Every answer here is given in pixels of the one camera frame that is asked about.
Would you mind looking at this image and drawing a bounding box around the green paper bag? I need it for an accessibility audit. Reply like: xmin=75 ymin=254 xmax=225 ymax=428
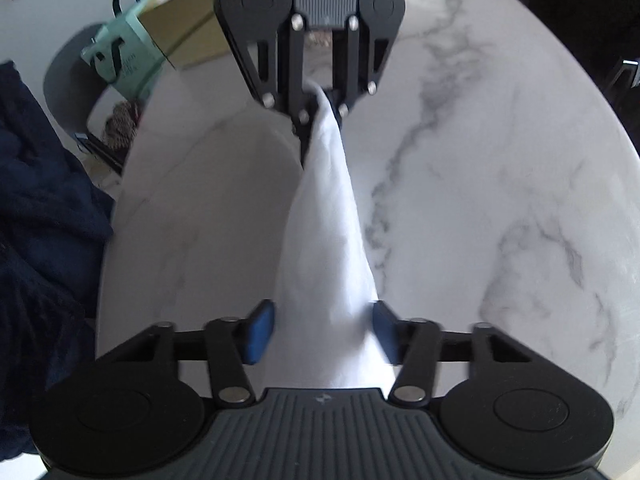
xmin=81 ymin=0 xmax=173 ymax=102

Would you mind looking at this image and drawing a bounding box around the brown knitted cloth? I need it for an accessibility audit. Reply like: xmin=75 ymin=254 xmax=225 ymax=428
xmin=101 ymin=100 xmax=146 ymax=147

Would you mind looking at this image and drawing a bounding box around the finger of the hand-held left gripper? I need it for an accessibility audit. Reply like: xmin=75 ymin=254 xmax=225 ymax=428
xmin=325 ymin=16 xmax=398 ymax=127
xmin=222 ymin=12 xmax=322 ymax=171

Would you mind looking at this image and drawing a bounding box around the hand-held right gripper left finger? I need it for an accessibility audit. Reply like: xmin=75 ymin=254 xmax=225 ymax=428
xmin=97 ymin=300 xmax=277 ymax=407

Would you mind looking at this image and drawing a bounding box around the person's dark blue clothing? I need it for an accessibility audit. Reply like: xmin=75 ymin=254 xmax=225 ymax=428
xmin=0 ymin=60 xmax=117 ymax=463

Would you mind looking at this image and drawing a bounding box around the grey round chair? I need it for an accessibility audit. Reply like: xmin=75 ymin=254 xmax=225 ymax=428
xmin=42 ymin=24 xmax=128 ymax=171

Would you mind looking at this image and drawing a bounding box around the white paper napkin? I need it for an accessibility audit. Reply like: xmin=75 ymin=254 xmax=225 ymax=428
xmin=272 ymin=84 xmax=401 ymax=392

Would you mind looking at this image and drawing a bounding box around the tan cardboard box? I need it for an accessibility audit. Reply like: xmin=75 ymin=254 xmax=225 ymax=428
xmin=139 ymin=0 xmax=246 ymax=72

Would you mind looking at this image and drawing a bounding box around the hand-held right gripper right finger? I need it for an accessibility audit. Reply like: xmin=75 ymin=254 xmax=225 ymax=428
xmin=371 ymin=300 xmax=543 ymax=407

